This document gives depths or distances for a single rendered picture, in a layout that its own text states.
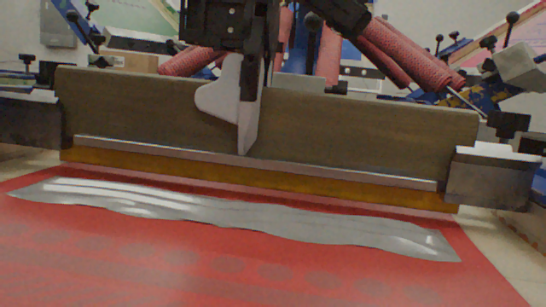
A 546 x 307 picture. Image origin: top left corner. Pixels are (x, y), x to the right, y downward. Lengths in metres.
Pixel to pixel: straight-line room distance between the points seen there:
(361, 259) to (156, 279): 0.14
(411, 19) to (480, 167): 4.26
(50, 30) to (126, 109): 4.94
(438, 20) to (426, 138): 4.30
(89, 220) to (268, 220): 0.13
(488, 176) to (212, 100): 0.25
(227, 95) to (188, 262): 0.17
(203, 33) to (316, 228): 0.19
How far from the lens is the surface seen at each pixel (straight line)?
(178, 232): 0.32
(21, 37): 5.70
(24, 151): 0.55
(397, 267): 0.31
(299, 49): 1.23
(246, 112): 0.38
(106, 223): 0.34
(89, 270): 0.27
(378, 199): 0.43
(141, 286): 0.25
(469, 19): 4.77
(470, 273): 0.33
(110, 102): 0.45
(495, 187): 0.42
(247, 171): 0.43
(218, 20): 0.40
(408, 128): 0.41
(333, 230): 0.33
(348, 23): 0.40
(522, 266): 0.37
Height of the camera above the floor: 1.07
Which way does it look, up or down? 11 degrees down
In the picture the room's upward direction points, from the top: 6 degrees clockwise
